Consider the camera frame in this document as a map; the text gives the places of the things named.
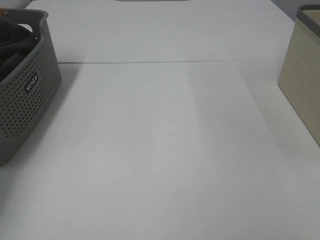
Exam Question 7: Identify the dark grey towel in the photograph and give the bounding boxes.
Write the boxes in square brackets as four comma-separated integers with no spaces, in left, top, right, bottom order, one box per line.
[0,18,38,81]

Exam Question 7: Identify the grey perforated plastic basket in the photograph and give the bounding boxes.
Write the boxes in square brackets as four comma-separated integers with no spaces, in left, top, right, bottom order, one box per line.
[0,9,62,165]

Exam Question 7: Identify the beige fabric storage box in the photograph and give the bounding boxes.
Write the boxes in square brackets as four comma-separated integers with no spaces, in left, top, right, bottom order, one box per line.
[277,4,320,144]

